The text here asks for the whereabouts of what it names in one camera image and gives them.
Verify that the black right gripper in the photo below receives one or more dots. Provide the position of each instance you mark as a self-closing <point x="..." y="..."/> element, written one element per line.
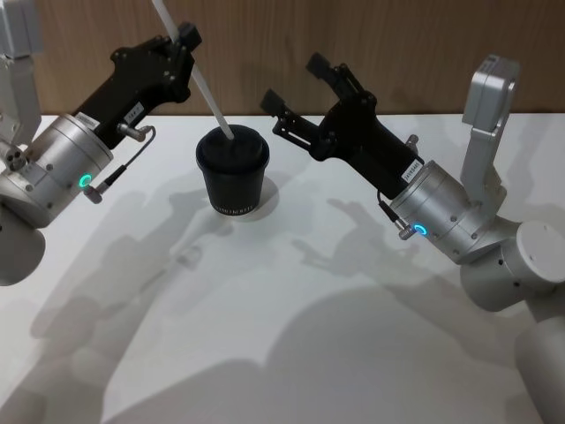
<point x="366" y="137"/>

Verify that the black paper cup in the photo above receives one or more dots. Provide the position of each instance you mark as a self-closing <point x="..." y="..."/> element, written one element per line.
<point x="234" y="185"/>

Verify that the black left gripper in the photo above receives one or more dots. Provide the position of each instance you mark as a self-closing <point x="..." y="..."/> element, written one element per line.
<point x="128" y="84"/>

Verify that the black cup lid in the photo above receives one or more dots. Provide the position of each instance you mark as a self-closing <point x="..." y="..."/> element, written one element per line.
<point x="231" y="148"/>

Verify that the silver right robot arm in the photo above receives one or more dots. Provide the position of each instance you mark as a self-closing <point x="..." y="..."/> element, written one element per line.
<point x="481" y="221"/>

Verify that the white straw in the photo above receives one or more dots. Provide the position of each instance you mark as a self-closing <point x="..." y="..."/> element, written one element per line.
<point x="198" y="73"/>

